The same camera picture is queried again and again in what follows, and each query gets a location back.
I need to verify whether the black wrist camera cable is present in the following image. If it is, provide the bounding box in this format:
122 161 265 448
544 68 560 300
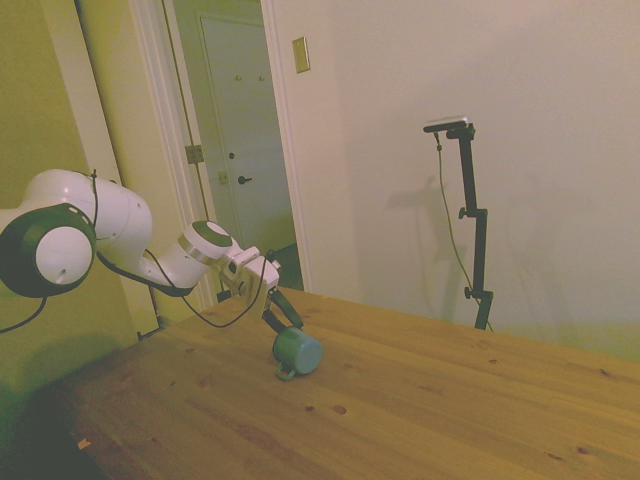
89 168 277 329

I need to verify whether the grey exterior camera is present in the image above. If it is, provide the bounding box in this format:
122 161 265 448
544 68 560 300
423 114 472 134

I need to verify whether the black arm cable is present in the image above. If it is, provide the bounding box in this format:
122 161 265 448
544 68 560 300
0 294 51 335

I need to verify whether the black articulated camera stand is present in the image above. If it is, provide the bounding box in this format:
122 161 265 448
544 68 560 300
444 124 496 331

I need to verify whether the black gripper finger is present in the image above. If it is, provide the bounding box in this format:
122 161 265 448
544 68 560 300
272 289 305 330
260 307 287 335

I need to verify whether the beige light switch plate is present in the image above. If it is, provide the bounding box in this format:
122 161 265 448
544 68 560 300
292 35 311 75

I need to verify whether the white interior door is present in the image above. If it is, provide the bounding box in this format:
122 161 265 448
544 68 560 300
199 14 297 251

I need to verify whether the white vertical trim strip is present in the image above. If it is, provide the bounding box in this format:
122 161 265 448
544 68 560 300
49 0 124 187

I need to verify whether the white door frame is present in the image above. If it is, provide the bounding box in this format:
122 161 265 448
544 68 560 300
128 0 315 314

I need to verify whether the blue enamel mug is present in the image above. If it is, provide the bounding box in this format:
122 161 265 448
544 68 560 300
272 324 325 382

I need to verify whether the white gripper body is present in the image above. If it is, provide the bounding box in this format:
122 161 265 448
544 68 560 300
227 245 280 322

